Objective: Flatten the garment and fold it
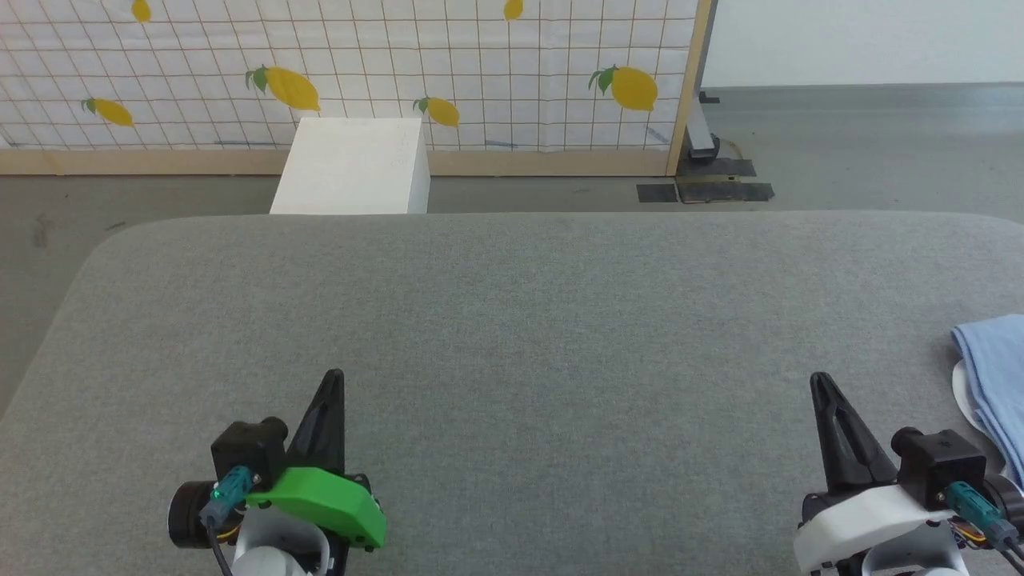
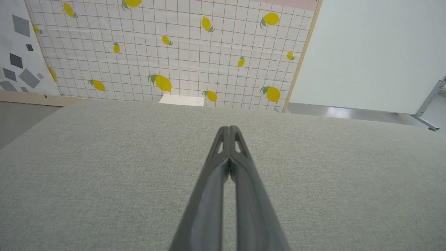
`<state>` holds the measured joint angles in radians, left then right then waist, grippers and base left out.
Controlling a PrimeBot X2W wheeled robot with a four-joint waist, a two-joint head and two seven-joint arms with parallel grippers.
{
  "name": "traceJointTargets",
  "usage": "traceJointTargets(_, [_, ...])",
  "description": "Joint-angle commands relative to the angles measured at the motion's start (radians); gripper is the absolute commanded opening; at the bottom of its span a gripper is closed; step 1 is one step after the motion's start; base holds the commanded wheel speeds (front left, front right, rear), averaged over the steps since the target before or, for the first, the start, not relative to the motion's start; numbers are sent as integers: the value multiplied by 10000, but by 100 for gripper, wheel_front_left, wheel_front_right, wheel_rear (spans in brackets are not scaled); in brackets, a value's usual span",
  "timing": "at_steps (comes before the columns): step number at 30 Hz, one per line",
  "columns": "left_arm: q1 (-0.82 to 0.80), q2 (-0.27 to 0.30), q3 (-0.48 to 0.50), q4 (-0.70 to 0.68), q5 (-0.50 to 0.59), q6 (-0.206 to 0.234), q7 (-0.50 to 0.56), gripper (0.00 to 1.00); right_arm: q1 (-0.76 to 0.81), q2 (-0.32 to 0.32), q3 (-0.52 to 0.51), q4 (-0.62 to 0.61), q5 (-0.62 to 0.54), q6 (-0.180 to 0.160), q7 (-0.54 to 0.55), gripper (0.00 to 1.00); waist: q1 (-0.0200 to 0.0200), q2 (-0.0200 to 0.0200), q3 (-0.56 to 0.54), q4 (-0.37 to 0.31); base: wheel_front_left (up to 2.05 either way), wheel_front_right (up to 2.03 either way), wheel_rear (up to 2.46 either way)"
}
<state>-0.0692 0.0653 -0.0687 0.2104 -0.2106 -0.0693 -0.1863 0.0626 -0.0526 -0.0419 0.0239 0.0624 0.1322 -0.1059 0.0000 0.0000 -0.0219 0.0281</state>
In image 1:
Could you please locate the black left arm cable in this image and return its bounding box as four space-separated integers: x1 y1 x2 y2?
198 467 265 576

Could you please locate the long dark tape strip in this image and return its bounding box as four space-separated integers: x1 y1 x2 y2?
676 182 775 203

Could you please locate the light blue shirt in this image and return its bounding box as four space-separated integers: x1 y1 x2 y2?
950 314 1024 490

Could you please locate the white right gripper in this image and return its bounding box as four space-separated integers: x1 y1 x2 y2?
793 371 1024 574

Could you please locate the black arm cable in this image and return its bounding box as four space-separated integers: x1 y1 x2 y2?
198 467 265 576
946 482 1024 562

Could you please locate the lemon print partition screen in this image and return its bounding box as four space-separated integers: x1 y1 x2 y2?
0 0 718 178

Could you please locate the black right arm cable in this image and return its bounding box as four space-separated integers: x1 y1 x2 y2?
946 482 1024 562

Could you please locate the grey metal screen foot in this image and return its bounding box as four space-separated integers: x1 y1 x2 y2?
684 91 722 166

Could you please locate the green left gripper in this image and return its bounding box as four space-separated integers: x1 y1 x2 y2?
167 370 388 554

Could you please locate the white box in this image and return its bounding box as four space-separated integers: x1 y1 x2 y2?
269 117 431 216

